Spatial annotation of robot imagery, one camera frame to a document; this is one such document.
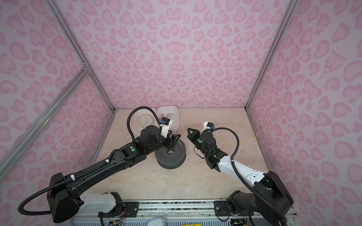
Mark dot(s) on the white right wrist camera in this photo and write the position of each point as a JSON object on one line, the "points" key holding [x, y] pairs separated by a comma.
{"points": [[208, 127]]}

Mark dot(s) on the dark grey cable spool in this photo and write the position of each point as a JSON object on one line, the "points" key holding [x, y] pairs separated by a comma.
{"points": [[171, 158]]}

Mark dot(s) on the aluminium frame right post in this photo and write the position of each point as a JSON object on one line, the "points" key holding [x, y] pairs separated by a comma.
{"points": [[286, 19]]}

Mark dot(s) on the white plastic tray right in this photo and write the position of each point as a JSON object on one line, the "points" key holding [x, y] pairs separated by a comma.
{"points": [[170, 112]]}

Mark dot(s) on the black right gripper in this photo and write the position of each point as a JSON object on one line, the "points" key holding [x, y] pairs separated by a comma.
{"points": [[193, 136]]}

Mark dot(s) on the aluminium frame post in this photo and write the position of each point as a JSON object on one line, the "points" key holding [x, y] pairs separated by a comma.
{"points": [[286, 19], [62, 22]]}

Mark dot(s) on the white plastic tray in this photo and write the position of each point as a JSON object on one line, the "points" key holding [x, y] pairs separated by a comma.
{"points": [[170, 112], [142, 119]]}

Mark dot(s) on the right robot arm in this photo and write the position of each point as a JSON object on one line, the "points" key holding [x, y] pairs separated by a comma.
{"points": [[268, 195]]}

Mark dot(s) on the white plastic tray left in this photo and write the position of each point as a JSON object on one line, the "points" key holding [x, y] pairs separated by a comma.
{"points": [[142, 119]]}

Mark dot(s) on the aluminium frame diagonal bar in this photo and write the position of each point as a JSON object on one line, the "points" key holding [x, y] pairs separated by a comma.
{"points": [[19, 149]]}

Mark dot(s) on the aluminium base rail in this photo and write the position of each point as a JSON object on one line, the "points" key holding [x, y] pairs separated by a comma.
{"points": [[198, 212]]}

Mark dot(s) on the aluminium frame left post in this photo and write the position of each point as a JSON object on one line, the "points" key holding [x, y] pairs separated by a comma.
{"points": [[62, 22]]}

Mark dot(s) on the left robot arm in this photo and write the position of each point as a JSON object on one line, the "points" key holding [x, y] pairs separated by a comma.
{"points": [[64, 192]]}

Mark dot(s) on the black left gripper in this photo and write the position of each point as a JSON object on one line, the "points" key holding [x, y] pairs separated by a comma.
{"points": [[170, 143]]}

